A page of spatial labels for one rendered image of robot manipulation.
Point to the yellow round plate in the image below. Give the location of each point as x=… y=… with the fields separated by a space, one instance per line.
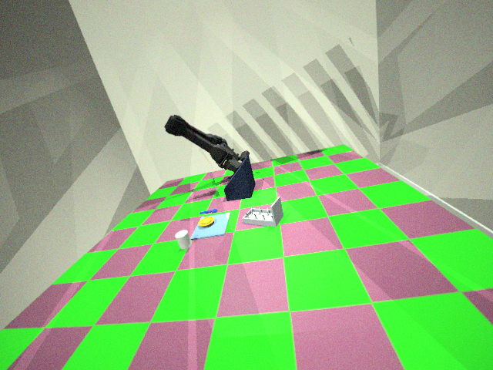
x=206 y=221

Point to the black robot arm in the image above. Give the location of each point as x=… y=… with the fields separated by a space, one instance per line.
x=213 y=144

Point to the light blue mat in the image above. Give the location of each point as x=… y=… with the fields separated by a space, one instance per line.
x=217 y=228

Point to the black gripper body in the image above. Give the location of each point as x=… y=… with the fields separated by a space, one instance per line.
x=242 y=156

